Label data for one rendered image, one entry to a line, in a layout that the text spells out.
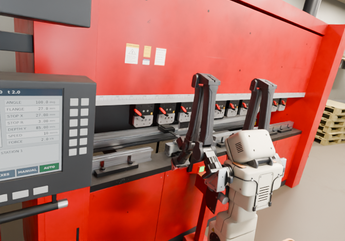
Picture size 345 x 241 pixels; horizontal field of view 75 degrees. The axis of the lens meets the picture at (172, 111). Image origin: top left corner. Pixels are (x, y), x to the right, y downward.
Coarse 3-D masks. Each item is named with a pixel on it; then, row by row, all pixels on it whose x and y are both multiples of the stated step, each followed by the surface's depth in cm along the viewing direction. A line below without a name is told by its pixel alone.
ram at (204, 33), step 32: (128, 0) 126; (160, 0) 138; (192, 0) 152; (224, 0) 169; (128, 32) 132; (160, 32) 144; (192, 32) 160; (224, 32) 180; (256, 32) 205; (288, 32) 238; (128, 64) 138; (192, 64) 169; (224, 64) 191; (256, 64) 220; (288, 64) 258; (288, 96) 283
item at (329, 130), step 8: (328, 104) 555; (336, 104) 576; (344, 104) 599; (328, 112) 542; (336, 112) 525; (344, 112) 559; (320, 120) 578; (328, 120) 535; (336, 120) 535; (344, 120) 554; (320, 128) 570; (328, 128) 537; (336, 128) 572; (344, 128) 607; (320, 136) 560; (328, 136) 538; (336, 136) 572; (344, 136) 584; (328, 144) 551
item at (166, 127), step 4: (164, 124) 211; (168, 124) 213; (160, 128) 207; (164, 128) 204; (168, 128) 205; (172, 128) 207; (164, 132) 202; (168, 132) 205; (172, 132) 203; (176, 136) 196; (180, 136) 196
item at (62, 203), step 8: (56, 200) 75; (64, 200) 76; (24, 208) 70; (32, 208) 71; (40, 208) 72; (48, 208) 73; (56, 208) 74; (0, 216) 66; (8, 216) 67; (16, 216) 68; (24, 216) 69; (0, 224) 66
